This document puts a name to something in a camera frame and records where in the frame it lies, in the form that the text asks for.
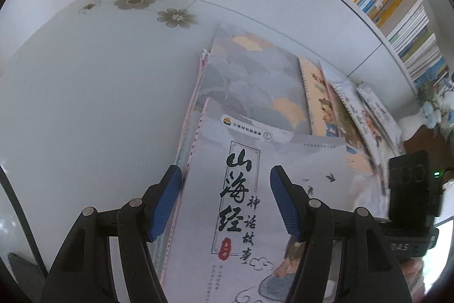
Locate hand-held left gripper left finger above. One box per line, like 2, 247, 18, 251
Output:
42, 164, 183, 303

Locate white vase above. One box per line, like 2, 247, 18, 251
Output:
397, 113, 428, 140

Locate cream picture book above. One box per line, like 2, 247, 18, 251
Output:
298, 56, 355, 147

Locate brown wooden board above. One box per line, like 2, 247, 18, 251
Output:
402, 124, 454, 179

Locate blue artificial flowers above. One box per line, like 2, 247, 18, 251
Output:
415, 70, 454, 133

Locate white book yellow-robed figure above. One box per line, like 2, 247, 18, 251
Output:
356, 81, 403, 162

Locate flower meadow picture book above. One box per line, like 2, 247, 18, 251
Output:
317, 60, 382, 176

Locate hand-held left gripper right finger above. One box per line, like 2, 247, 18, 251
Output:
270, 164, 414, 303

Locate person's right hand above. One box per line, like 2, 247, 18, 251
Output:
399, 255, 437, 303

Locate white bookcase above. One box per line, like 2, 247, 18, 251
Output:
192, 0, 426, 94

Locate white book dark-robed figure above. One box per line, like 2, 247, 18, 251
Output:
346, 143, 391, 222

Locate grey cloud pattern book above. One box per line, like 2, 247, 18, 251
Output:
161, 97, 350, 303

